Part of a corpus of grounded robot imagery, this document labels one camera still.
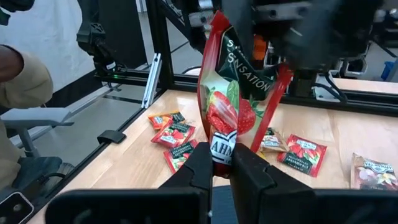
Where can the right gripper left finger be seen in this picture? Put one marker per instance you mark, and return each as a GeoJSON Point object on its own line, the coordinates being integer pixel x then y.
{"type": "Point", "coordinates": [186, 186]}

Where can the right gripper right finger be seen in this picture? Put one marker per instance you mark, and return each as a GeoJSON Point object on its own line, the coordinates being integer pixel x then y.
{"type": "Point", "coordinates": [264, 193]}

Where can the red strawberry tea packet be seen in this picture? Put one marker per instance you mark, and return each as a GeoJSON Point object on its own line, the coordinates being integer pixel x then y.
{"type": "Point", "coordinates": [172, 135]}
{"type": "Point", "coordinates": [224, 102]}
{"type": "Point", "coordinates": [178, 155]}
{"type": "Point", "coordinates": [301, 154]}

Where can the orange mango tea packet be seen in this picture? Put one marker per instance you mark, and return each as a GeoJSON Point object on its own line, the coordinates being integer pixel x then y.
{"type": "Point", "coordinates": [161, 120]}

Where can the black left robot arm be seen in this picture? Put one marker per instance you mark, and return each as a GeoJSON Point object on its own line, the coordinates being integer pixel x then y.
{"type": "Point", "coordinates": [303, 84]}

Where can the beige tea packet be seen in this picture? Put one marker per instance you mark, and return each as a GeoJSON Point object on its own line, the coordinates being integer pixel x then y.
{"type": "Point", "coordinates": [273, 141]}
{"type": "Point", "coordinates": [373, 172]}

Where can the round dark blue placemat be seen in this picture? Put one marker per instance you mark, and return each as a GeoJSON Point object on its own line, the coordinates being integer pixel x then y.
{"type": "Point", "coordinates": [222, 205]}

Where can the blue plastic bin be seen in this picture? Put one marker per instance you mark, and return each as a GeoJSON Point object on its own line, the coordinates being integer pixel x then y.
{"type": "Point", "coordinates": [388, 71]}

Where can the black table clamp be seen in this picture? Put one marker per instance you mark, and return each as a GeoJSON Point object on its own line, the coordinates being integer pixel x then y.
{"type": "Point", "coordinates": [110, 137]}

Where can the silver aluminium bar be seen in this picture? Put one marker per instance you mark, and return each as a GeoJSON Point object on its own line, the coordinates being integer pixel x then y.
{"type": "Point", "coordinates": [152, 81]}

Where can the grey office chair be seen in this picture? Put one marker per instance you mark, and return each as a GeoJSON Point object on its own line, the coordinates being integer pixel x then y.
{"type": "Point", "coordinates": [34, 116]}

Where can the black phone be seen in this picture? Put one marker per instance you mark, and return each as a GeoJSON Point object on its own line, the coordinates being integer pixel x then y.
{"type": "Point", "coordinates": [14, 210]}

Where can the person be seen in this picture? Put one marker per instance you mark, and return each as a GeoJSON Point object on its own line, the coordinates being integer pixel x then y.
{"type": "Point", "coordinates": [28, 84]}

